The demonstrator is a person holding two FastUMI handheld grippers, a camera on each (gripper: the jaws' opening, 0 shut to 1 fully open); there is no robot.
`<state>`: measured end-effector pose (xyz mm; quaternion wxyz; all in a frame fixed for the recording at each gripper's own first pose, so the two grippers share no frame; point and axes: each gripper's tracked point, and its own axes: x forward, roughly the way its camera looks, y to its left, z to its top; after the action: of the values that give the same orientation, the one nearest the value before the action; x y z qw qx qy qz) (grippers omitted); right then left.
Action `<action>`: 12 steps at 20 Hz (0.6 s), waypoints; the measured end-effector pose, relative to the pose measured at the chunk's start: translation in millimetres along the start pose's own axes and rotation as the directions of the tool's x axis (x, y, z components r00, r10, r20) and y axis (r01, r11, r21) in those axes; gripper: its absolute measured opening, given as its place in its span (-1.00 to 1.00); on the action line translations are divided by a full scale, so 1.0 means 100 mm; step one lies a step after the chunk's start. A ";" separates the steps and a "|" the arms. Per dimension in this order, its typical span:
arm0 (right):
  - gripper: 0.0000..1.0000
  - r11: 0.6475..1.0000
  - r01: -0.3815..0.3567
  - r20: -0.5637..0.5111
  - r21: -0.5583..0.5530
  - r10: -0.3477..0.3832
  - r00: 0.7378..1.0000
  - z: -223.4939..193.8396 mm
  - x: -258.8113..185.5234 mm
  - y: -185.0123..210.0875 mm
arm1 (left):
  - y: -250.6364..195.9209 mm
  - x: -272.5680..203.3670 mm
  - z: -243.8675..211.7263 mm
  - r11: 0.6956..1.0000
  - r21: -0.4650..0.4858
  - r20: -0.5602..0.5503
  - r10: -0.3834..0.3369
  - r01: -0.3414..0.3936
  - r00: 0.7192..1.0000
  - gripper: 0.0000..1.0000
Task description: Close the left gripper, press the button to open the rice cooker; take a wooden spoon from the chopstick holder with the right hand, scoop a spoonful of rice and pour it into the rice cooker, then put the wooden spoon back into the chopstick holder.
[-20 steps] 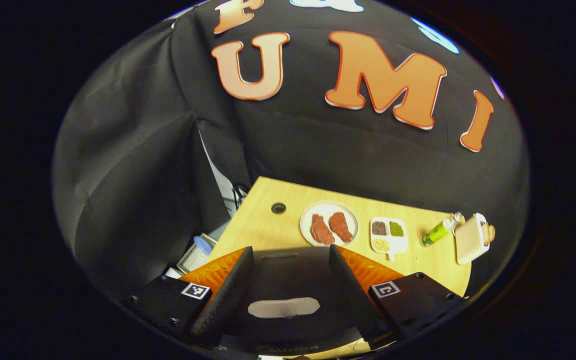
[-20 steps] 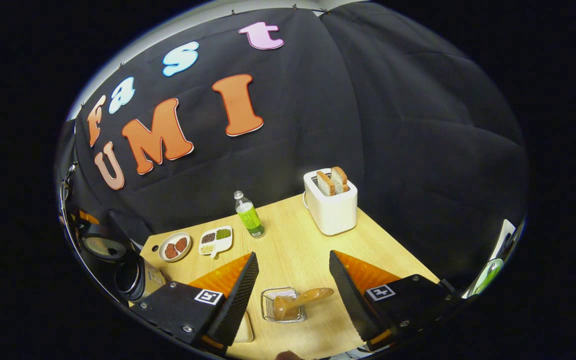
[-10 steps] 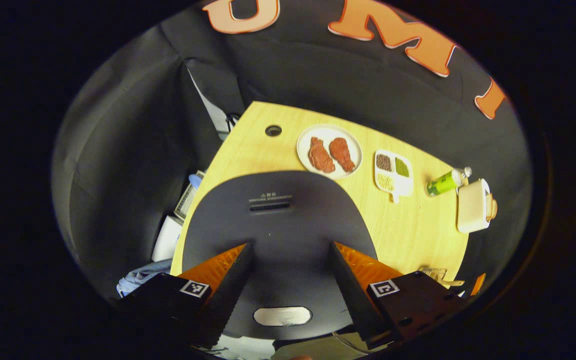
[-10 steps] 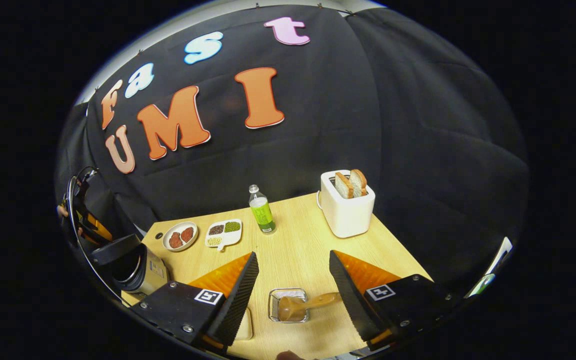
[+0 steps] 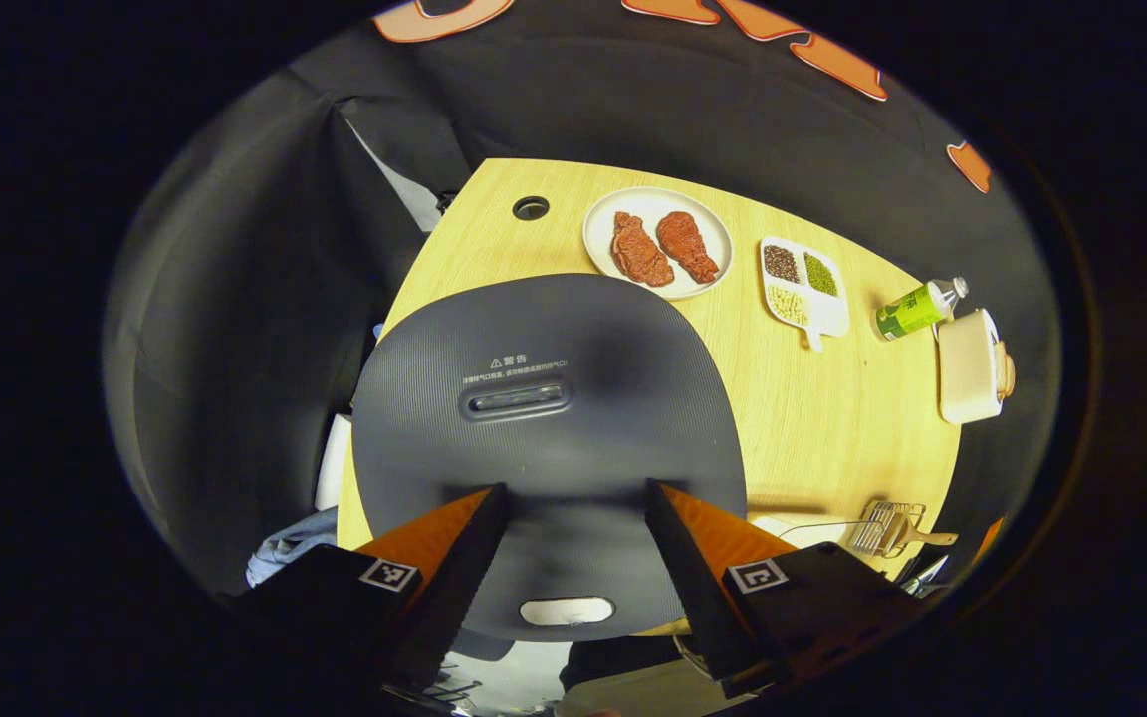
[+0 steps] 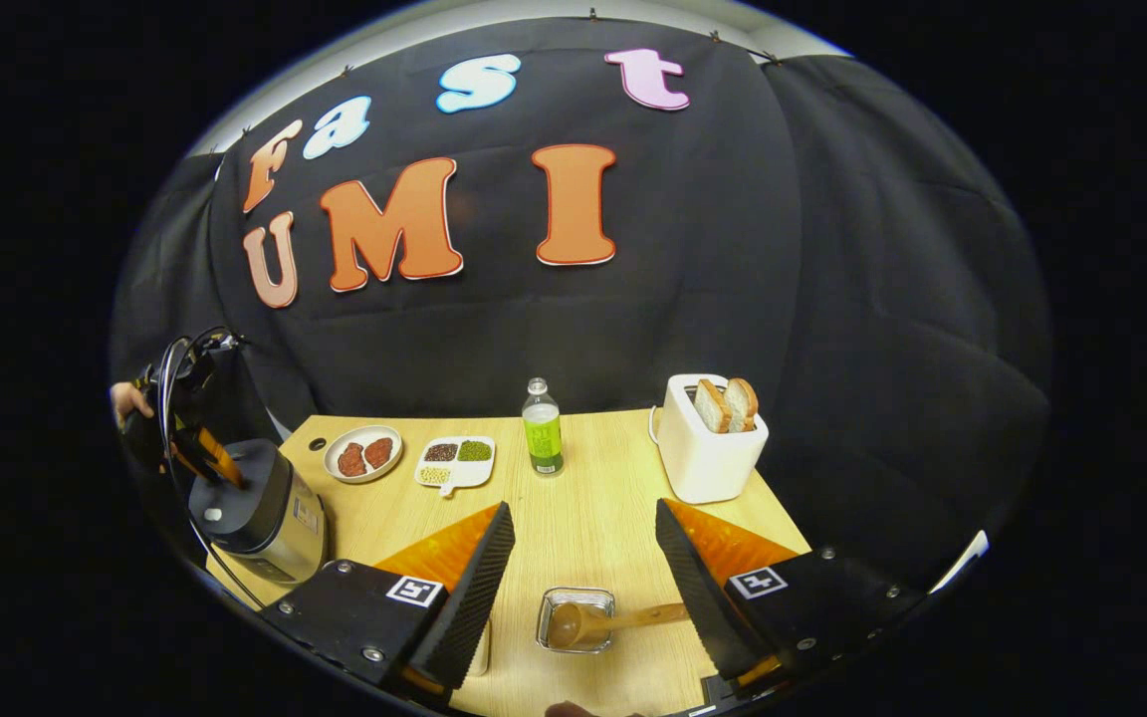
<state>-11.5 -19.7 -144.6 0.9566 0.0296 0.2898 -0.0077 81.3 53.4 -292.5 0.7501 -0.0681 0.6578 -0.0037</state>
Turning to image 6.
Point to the wooden spoon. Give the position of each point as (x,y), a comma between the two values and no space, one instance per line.
(573,624)

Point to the toasted bread slice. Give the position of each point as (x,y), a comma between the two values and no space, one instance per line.
(743,400)
(711,406)

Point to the green label plastic bottle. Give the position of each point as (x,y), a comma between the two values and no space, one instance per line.
(543,433)

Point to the white round plate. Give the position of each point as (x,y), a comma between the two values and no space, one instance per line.
(362,435)

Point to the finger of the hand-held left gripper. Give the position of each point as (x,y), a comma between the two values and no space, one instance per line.
(190,456)
(227,460)

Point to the black backdrop cloth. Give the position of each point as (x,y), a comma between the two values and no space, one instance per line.
(783,299)

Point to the red meat slice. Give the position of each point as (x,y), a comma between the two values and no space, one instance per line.
(378,452)
(351,460)

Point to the white toaster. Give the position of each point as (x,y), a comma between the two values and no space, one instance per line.
(708,463)

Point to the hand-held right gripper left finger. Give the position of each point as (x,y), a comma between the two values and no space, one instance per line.
(469,617)

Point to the black rice cooker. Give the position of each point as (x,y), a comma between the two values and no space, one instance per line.
(255,508)

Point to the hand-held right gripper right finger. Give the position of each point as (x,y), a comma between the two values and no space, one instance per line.
(703,612)

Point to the white divided bean dish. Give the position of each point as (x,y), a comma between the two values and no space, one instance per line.
(454,463)

